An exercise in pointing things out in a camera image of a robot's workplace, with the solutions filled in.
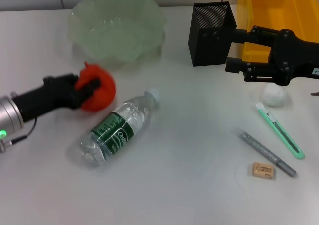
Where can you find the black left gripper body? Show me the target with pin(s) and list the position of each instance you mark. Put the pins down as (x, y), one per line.
(49, 95)

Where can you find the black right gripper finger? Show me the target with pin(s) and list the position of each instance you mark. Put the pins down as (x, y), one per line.
(256, 72)
(259, 35)

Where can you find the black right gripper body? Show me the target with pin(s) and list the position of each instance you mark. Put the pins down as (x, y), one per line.
(296, 58)

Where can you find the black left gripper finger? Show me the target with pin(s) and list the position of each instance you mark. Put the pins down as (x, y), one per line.
(91, 88)

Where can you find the orange fruit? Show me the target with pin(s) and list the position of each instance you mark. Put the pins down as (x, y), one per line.
(104, 95)

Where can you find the white paper ball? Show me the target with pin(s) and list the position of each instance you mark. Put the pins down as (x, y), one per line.
(274, 96)

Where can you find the clear green-label water bottle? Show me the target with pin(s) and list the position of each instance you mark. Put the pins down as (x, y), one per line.
(117, 130)

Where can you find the green utility knife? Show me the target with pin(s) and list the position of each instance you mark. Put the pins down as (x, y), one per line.
(281, 133)

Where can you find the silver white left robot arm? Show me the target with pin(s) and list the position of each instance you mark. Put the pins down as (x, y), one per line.
(10, 115)

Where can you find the black mesh pen holder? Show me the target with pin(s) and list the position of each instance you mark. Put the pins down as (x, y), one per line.
(209, 40)

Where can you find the pale green glass fruit bowl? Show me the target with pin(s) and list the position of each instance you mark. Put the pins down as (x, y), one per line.
(112, 28)

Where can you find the silver glitter pen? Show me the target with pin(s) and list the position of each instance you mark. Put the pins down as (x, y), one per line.
(266, 154)

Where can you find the beige eraser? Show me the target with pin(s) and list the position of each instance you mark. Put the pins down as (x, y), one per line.
(264, 170)

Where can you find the yellow plastic bin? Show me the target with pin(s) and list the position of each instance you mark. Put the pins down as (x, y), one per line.
(274, 8)

